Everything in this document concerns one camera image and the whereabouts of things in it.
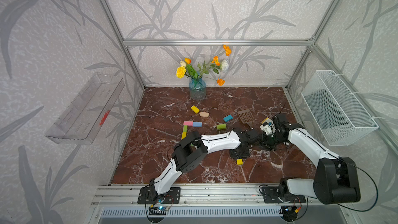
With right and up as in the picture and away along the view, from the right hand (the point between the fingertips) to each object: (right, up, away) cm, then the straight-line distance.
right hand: (254, 143), depth 84 cm
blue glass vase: (-33, +31, +21) cm, 50 cm away
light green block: (-17, +7, +15) cm, 24 cm away
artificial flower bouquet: (-40, +44, +15) cm, 61 cm away
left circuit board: (-48, -28, -12) cm, 57 cm away
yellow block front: (-8, -9, -1) cm, 13 cm away
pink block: (-39, +9, +15) cm, 42 cm away
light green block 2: (-40, +6, +12) cm, 42 cm away
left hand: (-6, -9, +1) cm, 10 cm away
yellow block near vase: (-35, +18, +23) cm, 45 cm away
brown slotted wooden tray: (0, +13, +20) cm, 24 cm away
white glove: (+7, +12, 0) cm, 14 cm away
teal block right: (-12, +12, +18) cm, 25 cm away
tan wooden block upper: (-28, +14, +22) cm, 39 cm away
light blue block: (-33, +8, +15) cm, 37 cm away
